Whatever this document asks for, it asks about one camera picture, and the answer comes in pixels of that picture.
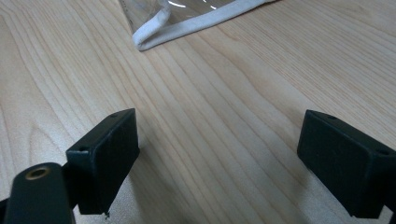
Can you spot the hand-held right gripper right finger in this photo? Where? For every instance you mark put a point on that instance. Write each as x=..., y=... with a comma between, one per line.
x=348, y=168

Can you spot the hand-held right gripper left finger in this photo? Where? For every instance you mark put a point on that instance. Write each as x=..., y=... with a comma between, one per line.
x=102, y=161

